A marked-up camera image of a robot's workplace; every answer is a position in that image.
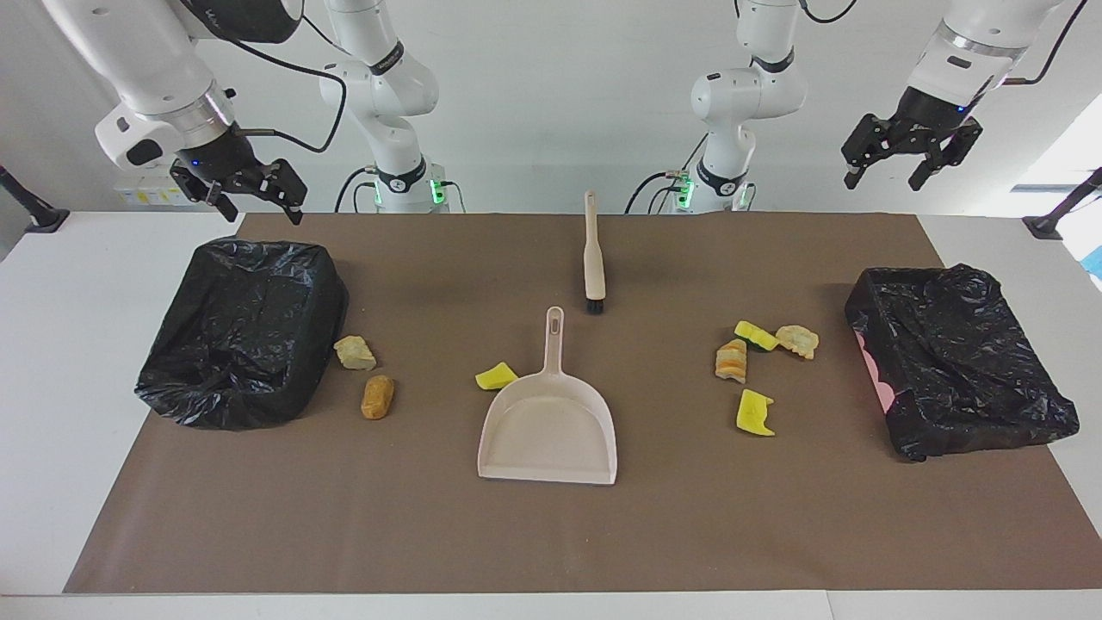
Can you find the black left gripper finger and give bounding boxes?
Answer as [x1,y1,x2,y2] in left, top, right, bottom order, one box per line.
[842,114,898,190]
[908,121,983,192]

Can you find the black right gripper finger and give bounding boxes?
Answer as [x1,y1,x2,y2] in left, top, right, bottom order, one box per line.
[258,159,308,226]
[170,162,240,223]

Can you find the pale chip scrap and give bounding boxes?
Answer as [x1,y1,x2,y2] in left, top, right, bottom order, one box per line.
[333,335,378,372]

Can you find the pale striped bread scrap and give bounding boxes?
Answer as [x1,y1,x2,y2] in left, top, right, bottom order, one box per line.
[775,324,820,361]

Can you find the yellow green sponge scrap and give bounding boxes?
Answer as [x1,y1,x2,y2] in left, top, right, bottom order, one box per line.
[734,320,781,353]

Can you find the brown croquette scrap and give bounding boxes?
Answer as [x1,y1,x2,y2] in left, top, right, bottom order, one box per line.
[360,375,395,421]

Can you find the orange striped bread scrap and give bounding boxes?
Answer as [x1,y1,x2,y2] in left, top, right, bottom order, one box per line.
[715,338,749,385]

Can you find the hooked yellow sponge scrap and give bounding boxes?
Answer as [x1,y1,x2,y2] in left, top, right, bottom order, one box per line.
[735,388,777,437]

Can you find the beige hand brush black bristles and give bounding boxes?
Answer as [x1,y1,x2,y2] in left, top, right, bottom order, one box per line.
[583,191,607,314]

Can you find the beige plastic dustpan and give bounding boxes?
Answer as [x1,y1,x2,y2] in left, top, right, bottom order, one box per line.
[477,307,619,486]

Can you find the left black-lined bin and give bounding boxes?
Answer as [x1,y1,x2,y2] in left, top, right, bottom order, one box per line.
[134,239,350,431]

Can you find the black-lined bin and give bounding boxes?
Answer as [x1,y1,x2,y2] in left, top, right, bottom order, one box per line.
[844,263,1080,463]
[134,239,350,431]

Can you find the right black-lined bin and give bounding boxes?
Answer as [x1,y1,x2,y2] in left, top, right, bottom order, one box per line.
[844,263,1080,463]

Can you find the pink bin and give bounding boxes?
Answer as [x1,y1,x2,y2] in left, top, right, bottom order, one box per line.
[859,332,898,416]

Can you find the brown table mat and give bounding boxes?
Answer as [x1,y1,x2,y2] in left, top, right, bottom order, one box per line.
[62,213,1102,595]

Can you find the black arm base cable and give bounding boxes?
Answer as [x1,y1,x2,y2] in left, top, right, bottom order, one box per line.
[624,133,711,214]
[334,166,380,214]

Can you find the white wall socket box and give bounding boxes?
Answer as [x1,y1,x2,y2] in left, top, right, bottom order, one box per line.
[112,168,186,208]

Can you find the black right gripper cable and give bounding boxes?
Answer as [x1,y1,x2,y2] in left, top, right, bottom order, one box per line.
[226,13,350,154]

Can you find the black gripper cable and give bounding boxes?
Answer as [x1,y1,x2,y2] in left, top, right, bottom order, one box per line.
[226,13,350,154]
[1003,0,1090,87]

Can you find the black camera stand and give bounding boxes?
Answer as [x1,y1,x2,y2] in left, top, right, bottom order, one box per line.
[0,165,70,233]
[1023,168,1102,240]

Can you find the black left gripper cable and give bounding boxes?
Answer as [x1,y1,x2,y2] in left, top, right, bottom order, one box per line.
[1003,0,1090,87]

